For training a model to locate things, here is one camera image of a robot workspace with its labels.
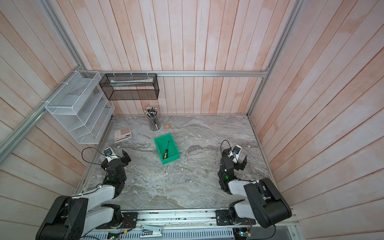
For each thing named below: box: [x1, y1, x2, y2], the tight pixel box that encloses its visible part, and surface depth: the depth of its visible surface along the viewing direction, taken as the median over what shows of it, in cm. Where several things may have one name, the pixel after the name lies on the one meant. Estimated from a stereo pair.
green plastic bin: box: [154, 133, 169, 165], surface depth 101 cm
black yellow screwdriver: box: [163, 141, 170, 160], surface depth 97 cm
